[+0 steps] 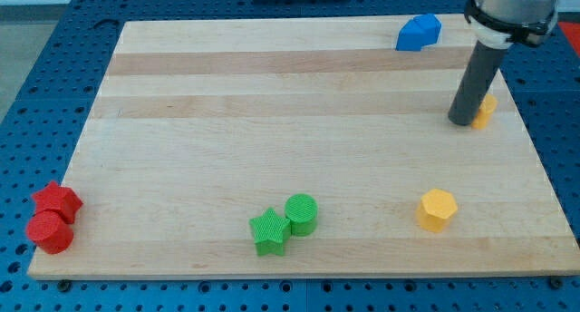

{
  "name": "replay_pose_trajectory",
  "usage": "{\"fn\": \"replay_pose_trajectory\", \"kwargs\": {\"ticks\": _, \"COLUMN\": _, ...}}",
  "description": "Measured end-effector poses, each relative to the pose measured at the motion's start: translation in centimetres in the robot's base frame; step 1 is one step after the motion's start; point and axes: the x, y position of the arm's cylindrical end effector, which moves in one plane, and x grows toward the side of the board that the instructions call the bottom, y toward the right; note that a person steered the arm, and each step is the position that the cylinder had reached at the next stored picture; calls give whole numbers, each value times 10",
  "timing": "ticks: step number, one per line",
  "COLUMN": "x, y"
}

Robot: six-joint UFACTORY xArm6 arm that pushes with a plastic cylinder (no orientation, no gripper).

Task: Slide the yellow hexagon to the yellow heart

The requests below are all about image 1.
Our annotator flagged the yellow hexagon block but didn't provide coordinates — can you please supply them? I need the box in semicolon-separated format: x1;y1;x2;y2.
415;189;459;233

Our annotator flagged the yellow heart block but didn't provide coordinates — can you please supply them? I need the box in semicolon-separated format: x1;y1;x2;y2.
471;93;498;130

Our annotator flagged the light wooden board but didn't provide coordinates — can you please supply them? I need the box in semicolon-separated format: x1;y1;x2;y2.
28;15;579;280

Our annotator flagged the green cylinder block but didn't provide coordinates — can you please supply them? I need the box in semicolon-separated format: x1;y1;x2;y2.
285;193;318;237

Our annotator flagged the green star block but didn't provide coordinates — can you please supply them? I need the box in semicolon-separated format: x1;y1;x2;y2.
248;208;291;257

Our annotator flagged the blue angled block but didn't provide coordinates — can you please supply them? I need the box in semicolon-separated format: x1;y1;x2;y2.
395;14;442;52

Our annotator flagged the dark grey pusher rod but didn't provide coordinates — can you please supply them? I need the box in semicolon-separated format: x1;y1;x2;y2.
448;41;508;126

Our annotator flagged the red star block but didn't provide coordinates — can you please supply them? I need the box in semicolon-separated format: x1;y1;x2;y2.
31;180;83;224

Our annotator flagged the red cylinder block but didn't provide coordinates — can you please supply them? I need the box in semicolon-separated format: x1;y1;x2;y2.
25;210;73;255

